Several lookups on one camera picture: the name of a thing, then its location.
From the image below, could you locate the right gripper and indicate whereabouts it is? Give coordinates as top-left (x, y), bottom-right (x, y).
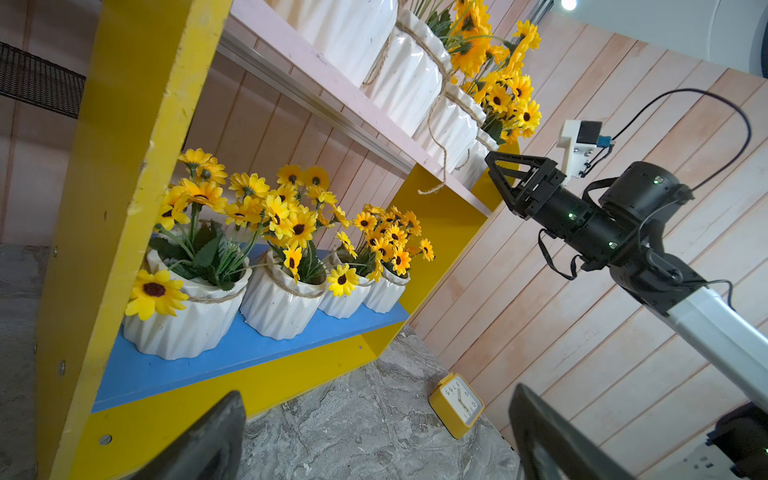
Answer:
top-left (485, 151), bottom-right (599, 252)

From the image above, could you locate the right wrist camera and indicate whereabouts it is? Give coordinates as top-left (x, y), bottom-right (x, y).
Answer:
top-left (556, 120), bottom-right (614, 185)

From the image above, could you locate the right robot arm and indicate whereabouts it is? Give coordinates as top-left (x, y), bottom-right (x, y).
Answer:
top-left (485, 152), bottom-right (767, 479)

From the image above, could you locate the yellow two-tier shelf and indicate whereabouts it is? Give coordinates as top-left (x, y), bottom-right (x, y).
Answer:
top-left (36, 1), bottom-right (492, 479)

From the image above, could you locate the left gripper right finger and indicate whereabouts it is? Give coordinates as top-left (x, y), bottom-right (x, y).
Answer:
top-left (508, 384), bottom-right (633, 479)

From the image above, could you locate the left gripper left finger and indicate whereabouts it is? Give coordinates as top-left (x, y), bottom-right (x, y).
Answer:
top-left (131, 391), bottom-right (246, 479)

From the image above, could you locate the black mesh basket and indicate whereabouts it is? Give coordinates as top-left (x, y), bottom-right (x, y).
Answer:
top-left (1, 42), bottom-right (86, 119)

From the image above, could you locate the yellow alarm clock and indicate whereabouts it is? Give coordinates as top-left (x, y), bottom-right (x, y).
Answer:
top-left (428, 373), bottom-right (485, 440)

